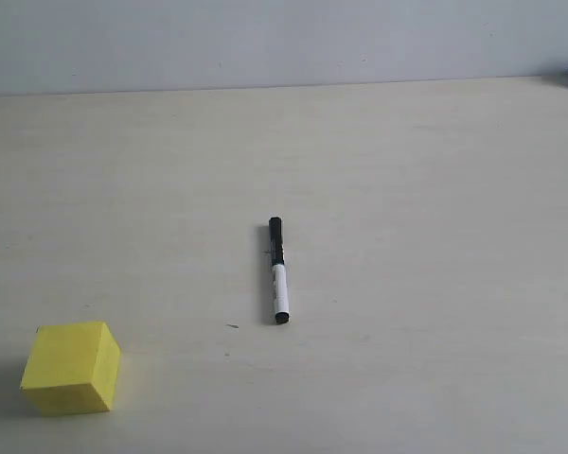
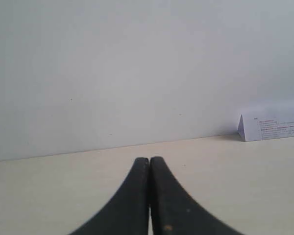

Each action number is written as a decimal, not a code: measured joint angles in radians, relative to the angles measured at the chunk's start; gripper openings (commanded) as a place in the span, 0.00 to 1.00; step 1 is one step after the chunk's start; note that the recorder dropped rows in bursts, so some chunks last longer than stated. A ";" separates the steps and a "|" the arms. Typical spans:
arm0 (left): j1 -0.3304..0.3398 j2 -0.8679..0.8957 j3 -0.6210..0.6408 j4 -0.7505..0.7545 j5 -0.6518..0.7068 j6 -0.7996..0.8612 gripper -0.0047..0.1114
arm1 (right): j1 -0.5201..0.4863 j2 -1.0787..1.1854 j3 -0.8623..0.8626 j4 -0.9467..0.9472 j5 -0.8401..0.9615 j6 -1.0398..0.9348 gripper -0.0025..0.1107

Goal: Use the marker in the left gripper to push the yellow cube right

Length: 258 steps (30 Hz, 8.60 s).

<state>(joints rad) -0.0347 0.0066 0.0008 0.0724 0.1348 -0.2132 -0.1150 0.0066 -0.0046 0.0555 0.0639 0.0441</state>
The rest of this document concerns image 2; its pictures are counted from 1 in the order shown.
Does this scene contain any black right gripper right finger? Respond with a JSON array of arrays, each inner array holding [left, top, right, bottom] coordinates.
[[149, 157, 240, 235]]

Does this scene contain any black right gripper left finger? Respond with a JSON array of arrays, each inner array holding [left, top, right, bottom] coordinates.
[[72, 157, 149, 235]]

